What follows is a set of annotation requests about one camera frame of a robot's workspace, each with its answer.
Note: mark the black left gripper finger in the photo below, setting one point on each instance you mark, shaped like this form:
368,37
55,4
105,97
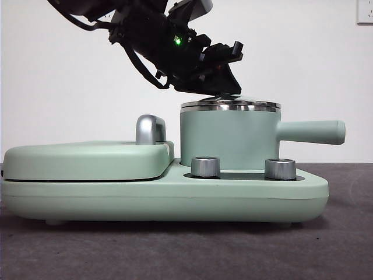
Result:
218,83

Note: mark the glass lid with green knob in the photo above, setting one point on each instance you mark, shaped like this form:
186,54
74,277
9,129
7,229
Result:
233,103

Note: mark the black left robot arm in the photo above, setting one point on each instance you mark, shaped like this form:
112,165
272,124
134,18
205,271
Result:
157,35

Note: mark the silver control knob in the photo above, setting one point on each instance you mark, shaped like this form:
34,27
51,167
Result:
280,169
205,167

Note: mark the mint green breakfast machine base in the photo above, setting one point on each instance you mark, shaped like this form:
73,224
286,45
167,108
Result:
145,198

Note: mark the mint green griddle lid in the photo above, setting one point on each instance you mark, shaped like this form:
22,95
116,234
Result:
87,160

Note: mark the white wall socket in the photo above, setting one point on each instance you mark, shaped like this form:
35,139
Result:
365,11

